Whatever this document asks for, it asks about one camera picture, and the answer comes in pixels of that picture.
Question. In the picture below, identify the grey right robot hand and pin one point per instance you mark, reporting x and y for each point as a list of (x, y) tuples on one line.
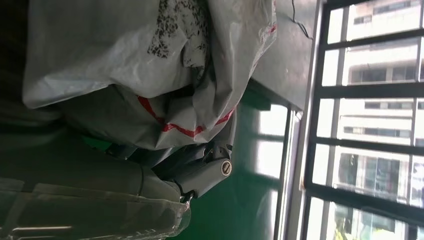
[(82, 162)]

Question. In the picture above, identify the green conveyor belt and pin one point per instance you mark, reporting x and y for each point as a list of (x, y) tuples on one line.
[(238, 205)]

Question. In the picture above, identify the clear plastic wrist cover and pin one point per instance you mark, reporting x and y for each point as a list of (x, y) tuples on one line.
[(92, 215)]

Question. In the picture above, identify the pale building outside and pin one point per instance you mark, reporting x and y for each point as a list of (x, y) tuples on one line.
[(377, 124)]

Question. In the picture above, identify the aluminium conveyor frame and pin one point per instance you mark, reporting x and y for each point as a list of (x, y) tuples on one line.
[(288, 185)]

